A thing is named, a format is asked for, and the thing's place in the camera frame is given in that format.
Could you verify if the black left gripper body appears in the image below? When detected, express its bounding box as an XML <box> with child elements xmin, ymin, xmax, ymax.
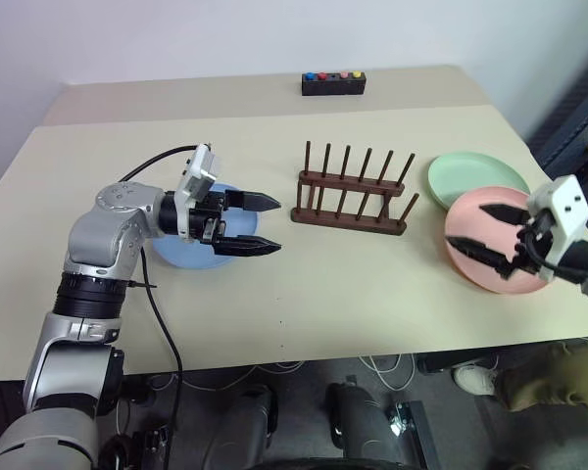
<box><xmin>188</xmin><ymin>189</ymin><xmax>231</xmax><ymax>246</ymax></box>

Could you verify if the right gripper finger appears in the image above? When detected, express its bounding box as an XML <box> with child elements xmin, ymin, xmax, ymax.
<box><xmin>478</xmin><ymin>204</ymin><xmax>531</xmax><ymax>228</ymax></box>
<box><xmin>445</xmin><ymin>236</ymin><xmax>515</xmax><ymax>272</ymax></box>

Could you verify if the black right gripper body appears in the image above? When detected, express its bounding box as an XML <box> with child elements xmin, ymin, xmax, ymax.
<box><xmin>494</xmin><ymin>209</ymin><xmax>556</xmax><ymax>282</ymax></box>

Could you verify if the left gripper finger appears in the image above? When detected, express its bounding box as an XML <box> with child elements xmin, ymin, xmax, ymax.
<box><xmin>214</xmin><ymin>234</ymin><xmax>284</xmax><ymax>259</ymax></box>
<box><xmin>224</xmin><ymin>190</ymin><xmax>282</xmax><ymax>213</ymax></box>

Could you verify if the pink plate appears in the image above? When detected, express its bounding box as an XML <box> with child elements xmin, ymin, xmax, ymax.
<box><xmin>444</xmin><ymin>185</ymin><xmax>555</xmax><ymax>295</ymax></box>

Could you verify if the blue plate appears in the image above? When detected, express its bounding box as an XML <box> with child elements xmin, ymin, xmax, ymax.
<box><xmin>151</xmin><ymin>181</ymin><xmax>261</xmax><ymax>270</ymax></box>

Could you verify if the green plate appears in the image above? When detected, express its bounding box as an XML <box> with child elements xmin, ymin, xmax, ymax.
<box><xmin>426</xmin><ymin>152</ymin><xmax>533</xmax><ymax>212</ymax></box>

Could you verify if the dark wooden dish rack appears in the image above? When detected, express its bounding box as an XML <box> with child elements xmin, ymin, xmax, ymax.
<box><xmin>290</xmin><ymin>140</ymin><xmax>420</xmax><ymax>237</ymax></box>

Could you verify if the black table foot bar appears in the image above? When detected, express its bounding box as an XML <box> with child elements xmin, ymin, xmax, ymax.
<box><xmin>416</xmin><ymin>351</ymin><xmax>497</xmax><ymax>376</ymax></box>

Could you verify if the white sneaker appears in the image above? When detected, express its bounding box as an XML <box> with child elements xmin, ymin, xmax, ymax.
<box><xmin>452</xmin><ymin>363</ymin><xmax>499</xmax><ymax>397</ymax></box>

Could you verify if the person in khaki trousers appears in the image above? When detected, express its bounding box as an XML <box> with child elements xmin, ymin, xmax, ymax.
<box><xmin>493</xmin><ymin>336</ymin><xmax>588</xmax><ymax>415</ymax></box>

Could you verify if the black button box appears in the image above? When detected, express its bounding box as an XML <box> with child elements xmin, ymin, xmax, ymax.
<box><xmin>301</xmin><ymin>70</ymin><xmax>368</xmax><ymax>98</ymax></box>

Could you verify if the black rounded leg cover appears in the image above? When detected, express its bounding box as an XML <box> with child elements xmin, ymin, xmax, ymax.
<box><xmin>214</xmin><ymin>384</ymin><xmax>278</xmax><ymax>470</ymax></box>
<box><xmin>324</xmin><ymin>375</ymin><xmax>389</xmax><ymax>464</ymax></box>

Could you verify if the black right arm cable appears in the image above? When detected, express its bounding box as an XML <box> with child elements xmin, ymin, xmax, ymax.
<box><xmin>523</xmin><ymin>229</ymin><xmax>588</xmax><ymax>285</ymax></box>

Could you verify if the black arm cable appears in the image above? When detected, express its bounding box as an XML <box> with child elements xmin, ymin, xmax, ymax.
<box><xmin>523</xmin><ymin>229</ymin><xmax>588</xmax><ymax>285</ymax></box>
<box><xmin>118</xmin><ymin>143</ymin><xmax>201</xmax><ymax>470</ymax></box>

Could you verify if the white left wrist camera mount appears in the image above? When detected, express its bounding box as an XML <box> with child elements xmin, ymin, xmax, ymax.
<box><xmin>173</xmin><ymin>143</ymin><xmax>221</xmax><ymax>242</ymax></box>

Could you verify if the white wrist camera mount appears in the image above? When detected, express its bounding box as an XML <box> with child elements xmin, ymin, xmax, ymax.
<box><xmin>527</xmin><ymin>174</ymin><xmax>588</xmax><ymax>283</ymax></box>
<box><xmin>173</xmin><ymin>143</ymin><xmax>221</xmax><ymax>242</ymax></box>

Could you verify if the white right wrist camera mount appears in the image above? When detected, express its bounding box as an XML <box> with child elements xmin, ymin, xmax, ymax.
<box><xmin>527</xmin><ymin>174</ymin><xmax>588</xmax><ymax>283</ymax></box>

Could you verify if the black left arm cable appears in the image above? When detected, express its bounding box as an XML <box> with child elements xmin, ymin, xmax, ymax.
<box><xmin>118</xmin><ymin>143</ymin><xmax>201</xmax><ymax>470</ymax></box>

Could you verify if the dark ribbed wall panel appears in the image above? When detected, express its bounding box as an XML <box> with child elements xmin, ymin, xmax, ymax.
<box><xmin>525</xmin><ymin>62</ymin><xmax>588</xmax><ymax>173</ymax></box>

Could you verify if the white floor cable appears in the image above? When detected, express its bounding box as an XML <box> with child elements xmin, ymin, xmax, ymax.
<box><xmin>357</xmin><ymin>352</ymin><xmax>418</xmax><ymax>394</ymax></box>

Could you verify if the grey metal floor bracket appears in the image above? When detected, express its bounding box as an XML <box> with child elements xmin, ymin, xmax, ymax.
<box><xmin>385</xmin><ymin>399</ymin><xmax>443</xmax><ymax>470</ymax></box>

